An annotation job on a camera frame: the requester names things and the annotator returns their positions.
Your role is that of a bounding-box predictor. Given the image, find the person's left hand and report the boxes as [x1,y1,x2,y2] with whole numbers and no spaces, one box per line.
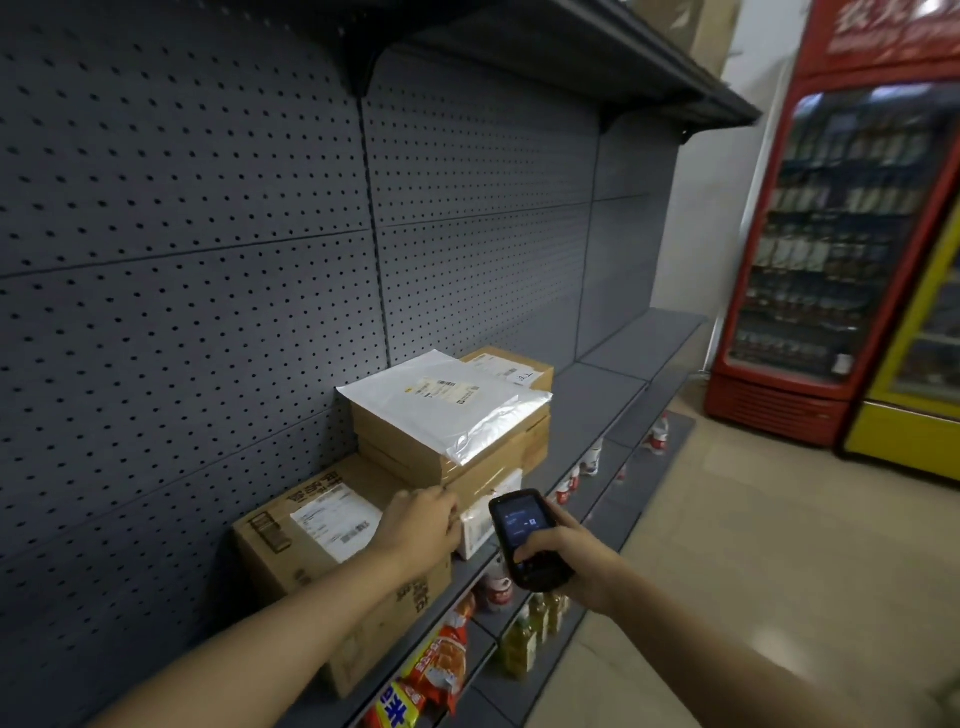
[371,485,463,580]

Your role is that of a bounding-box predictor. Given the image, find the person's right hand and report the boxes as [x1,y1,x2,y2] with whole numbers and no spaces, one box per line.
[515,500,629,618]

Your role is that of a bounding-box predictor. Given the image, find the white printed carton box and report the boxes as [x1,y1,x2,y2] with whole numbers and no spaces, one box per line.
[453,468,525,562]

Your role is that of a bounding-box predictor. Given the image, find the brown box top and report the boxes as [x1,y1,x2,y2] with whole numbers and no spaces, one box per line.
[359,438,550,517]

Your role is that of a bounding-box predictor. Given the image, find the black handheld barcode scanner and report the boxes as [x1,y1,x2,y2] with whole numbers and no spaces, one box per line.
[488,488,577,592]

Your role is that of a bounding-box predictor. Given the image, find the white mailer envelope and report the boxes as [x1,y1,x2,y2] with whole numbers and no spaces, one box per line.
[335,349,554,466]

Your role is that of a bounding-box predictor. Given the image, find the large brown printed carton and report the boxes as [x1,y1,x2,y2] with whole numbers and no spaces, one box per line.
[232,453,456,700]

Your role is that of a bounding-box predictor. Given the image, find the small brown box handwritten label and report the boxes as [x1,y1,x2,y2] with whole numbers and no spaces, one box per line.
[458,345,556,393]

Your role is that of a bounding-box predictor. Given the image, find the grey pegboard shelf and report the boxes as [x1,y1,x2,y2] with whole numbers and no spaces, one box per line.
[0,0,763,728]

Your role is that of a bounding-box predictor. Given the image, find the person's right forearm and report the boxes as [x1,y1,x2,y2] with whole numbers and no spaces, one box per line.
[592,562,864,728]

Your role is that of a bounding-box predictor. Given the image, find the person's left forearm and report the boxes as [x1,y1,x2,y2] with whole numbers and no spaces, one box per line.
[89,547,410,728]

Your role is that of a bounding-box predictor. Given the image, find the cluster of yellow drink bottles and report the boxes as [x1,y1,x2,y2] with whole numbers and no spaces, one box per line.
[500,592,573,681]

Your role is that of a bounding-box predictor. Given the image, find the clear water bottle red label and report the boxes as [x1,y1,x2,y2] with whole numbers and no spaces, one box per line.
[485,556,516,613]

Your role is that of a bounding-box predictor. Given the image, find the pile of red snack packets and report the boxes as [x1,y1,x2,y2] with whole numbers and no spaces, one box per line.
[359,592,478,728]

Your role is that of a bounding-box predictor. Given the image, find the red drinks fridge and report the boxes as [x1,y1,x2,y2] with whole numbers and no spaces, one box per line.
[703,0,960,450]

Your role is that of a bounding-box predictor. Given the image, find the yellow fridge blue logo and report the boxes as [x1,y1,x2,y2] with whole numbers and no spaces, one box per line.
[841,202,960,484]

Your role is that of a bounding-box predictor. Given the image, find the rows of bottled drinks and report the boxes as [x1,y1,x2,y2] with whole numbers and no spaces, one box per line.
[731,97,940,376]

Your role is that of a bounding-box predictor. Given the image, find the plain brown carton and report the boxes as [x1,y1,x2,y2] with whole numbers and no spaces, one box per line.
[633,0,744,79]

